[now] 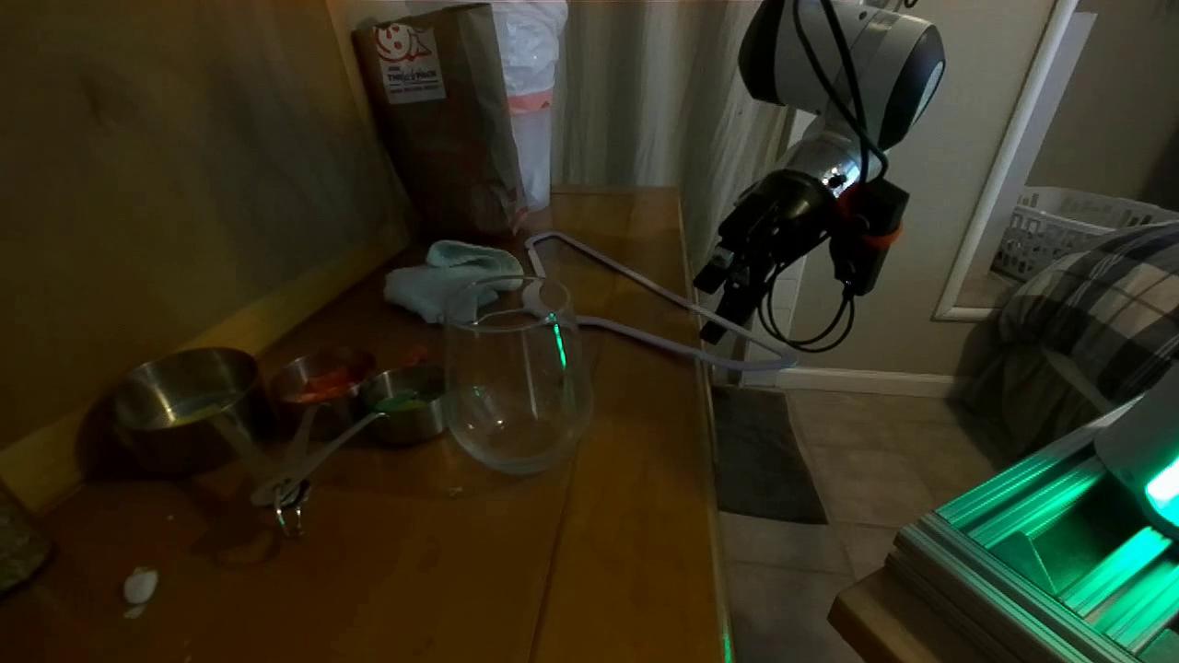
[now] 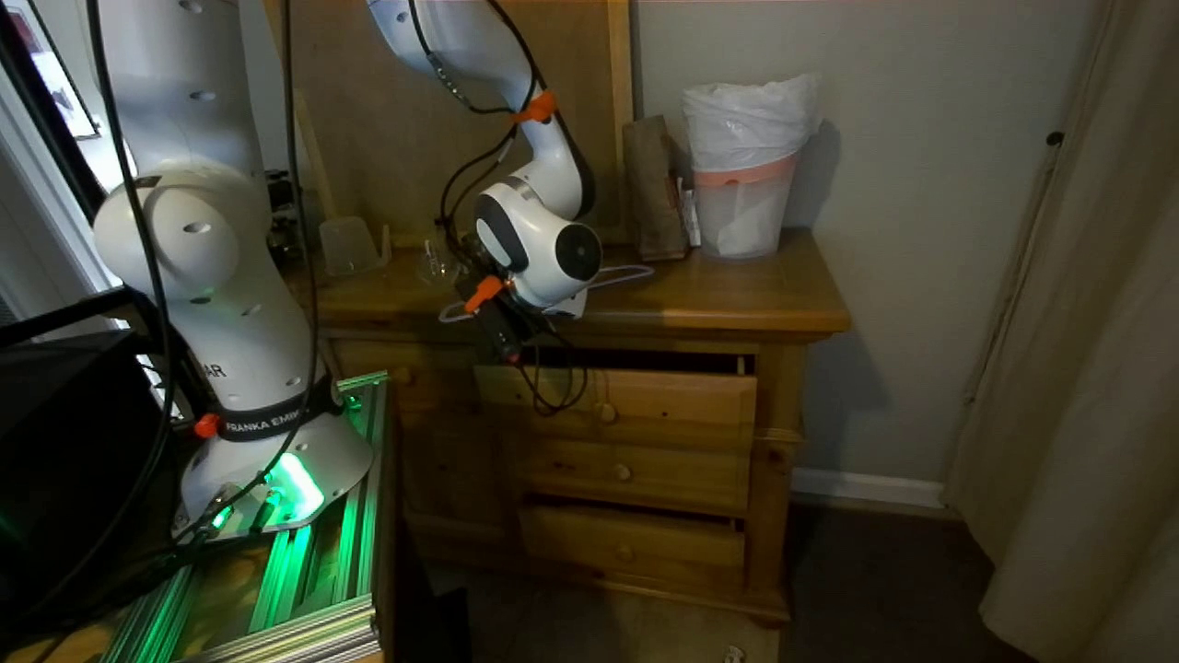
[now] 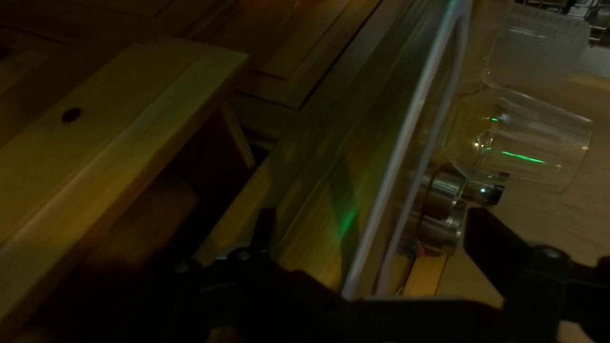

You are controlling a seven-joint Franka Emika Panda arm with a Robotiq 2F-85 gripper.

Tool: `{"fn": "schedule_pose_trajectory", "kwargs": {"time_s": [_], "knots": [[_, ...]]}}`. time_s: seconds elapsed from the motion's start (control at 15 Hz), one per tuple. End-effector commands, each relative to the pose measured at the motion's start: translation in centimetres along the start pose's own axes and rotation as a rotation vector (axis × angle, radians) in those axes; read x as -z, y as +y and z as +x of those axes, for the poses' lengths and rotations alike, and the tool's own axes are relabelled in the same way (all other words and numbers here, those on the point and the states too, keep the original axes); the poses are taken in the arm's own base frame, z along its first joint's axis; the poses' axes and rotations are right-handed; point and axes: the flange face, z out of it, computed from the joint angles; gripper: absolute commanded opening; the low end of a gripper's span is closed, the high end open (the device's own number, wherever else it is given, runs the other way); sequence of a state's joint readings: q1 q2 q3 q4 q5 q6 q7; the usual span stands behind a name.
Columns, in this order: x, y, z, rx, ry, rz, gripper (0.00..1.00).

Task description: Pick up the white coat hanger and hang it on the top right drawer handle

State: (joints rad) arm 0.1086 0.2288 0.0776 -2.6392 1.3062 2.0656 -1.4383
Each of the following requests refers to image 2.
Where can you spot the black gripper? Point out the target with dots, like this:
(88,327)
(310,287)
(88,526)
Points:
(525,333)

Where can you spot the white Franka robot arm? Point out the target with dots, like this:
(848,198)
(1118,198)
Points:
(207,244)

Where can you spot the round wooden drawer knob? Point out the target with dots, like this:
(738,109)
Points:
(605,411)
(624,471)

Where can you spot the wooden dresser drawer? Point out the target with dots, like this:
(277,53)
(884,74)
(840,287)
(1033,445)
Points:
(687,398)
(687,473)
(676,546)

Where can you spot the brown paper bag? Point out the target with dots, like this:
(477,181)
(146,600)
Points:
(649,198)

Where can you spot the small grey holder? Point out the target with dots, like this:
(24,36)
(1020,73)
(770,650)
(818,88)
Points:
(352,244)

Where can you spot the wooden dresser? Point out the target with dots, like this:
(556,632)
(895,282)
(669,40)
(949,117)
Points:
(738,301)

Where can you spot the large wooden board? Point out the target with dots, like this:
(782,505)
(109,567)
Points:
(371,122)

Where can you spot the white lined trash bin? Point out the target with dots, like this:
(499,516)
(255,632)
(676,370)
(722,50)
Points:
(743,187)

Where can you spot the white baseboard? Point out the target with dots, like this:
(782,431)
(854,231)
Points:
(870,492)

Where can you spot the black box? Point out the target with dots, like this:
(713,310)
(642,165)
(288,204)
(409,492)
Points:
(59,465)

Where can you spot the beige curtain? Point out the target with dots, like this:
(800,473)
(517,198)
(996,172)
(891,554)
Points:
(1080,430)

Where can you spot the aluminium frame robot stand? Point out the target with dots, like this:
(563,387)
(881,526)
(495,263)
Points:
(308,591)

